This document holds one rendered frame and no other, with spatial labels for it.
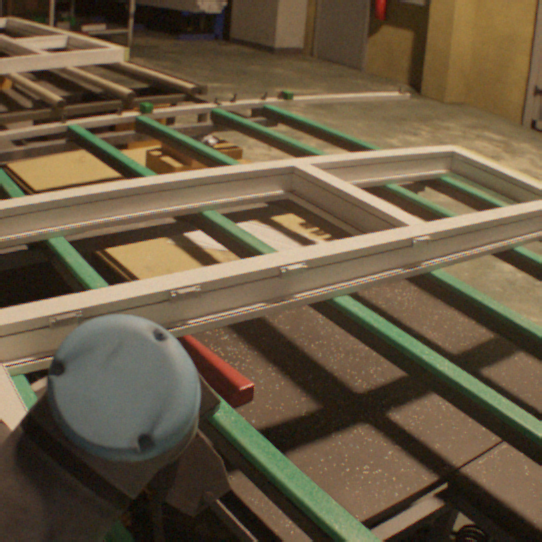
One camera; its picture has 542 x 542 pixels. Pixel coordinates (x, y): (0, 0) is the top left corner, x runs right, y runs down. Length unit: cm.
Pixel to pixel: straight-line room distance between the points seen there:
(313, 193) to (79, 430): 121
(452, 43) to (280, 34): 312
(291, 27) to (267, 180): 883
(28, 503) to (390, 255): 96
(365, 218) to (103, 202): 52
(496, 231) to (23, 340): 99
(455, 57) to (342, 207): 674
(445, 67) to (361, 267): 698
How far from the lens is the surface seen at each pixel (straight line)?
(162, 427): 40
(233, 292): 108
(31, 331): 95
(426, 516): 124
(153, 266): 176
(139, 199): 143
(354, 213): 146
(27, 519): 42
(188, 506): 57
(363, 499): 119
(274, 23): 1024
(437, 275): 133
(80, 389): 41
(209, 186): 150
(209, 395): 61
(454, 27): 806
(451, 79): 817
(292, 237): 197
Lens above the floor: 140
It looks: 25 degrees down
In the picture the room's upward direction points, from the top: 5 degrees clockwise
